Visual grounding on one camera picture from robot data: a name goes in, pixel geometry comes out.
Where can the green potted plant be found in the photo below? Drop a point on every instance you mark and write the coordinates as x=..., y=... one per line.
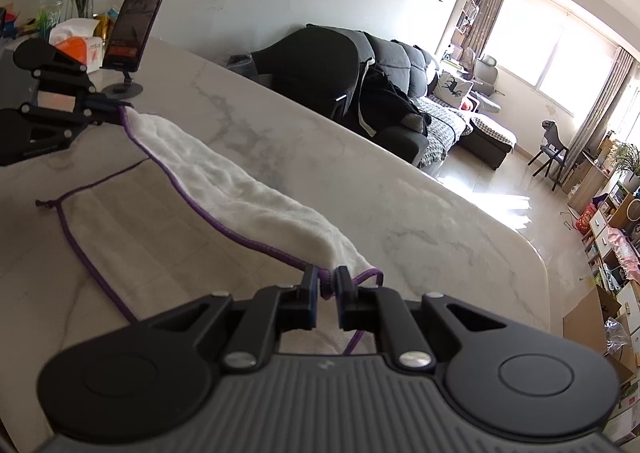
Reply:
x=625, y=160

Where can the grey striped curtain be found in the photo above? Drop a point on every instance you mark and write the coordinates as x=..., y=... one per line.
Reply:
x=600, y=113

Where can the clear glass vase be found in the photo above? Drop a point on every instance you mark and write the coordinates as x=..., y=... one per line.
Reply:
x=84, y=0

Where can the pink lace cloth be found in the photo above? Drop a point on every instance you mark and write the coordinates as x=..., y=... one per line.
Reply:
x=625, y=248

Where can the white cushion horse print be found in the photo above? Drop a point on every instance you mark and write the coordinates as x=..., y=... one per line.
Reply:
x=452, y=88

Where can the bright window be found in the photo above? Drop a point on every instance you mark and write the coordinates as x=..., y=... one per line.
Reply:
x=550, y=43

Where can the dark grey sofa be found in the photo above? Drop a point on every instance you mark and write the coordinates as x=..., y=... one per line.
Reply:
x=400, y=63

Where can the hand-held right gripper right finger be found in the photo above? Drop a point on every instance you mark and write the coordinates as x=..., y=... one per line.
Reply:
x=350, y=305

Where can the white wooden shelf cabinet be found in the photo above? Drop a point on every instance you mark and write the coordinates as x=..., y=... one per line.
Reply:
x=602, y=233

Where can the orange white tissue box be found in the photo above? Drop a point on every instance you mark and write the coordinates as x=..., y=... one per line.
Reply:
x=75, y=40

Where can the checkered sofa blanket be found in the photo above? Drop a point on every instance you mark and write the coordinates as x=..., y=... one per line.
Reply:
x=442, y=130

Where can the brown patterned curtain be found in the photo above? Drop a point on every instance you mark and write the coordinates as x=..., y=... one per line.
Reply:
x=487, y=13

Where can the open brown cardboard box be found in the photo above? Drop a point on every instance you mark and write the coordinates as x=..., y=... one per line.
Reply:
x=587, y=318

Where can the white towel purple trim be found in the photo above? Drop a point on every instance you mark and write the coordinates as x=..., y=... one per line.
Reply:
x=240, y=203

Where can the gold shiny packet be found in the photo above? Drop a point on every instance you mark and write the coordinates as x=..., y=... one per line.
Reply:
x=106, y=27

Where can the grey ottoman checkered cover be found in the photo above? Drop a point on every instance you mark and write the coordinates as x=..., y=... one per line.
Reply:
x=492, y=133

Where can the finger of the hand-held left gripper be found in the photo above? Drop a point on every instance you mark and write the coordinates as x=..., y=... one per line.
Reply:
x=107, y=105
x=80, y=119

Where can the dark chair wooden legs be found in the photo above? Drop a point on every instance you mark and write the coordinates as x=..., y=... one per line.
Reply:
x=550, y=148

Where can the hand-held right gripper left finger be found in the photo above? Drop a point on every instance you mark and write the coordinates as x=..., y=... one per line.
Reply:
x=311, y=300

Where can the grey recliner chair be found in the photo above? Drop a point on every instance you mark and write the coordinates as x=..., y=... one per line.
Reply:
x=486, y=78

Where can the black covered chair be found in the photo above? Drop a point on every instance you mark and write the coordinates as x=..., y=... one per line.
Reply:
x=305, y=68

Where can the grey round phone stand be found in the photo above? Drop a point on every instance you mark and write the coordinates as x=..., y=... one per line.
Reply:
x=124, y=88

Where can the clear plastic bag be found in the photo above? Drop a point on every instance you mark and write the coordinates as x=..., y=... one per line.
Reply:
x=614, y=333

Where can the wooden desk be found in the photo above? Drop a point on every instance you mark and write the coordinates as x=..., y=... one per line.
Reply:
x=582, y=180

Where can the white bookshelf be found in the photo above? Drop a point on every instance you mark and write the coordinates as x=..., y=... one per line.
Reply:
x=465, y=18

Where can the white printed carton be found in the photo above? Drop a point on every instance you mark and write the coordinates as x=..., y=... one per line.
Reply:
x=625, y=413

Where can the black smartphone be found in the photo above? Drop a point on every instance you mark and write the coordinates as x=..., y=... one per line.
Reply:
x=135, y=23

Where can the red bag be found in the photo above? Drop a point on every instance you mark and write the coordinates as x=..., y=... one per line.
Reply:
x=584, y=224

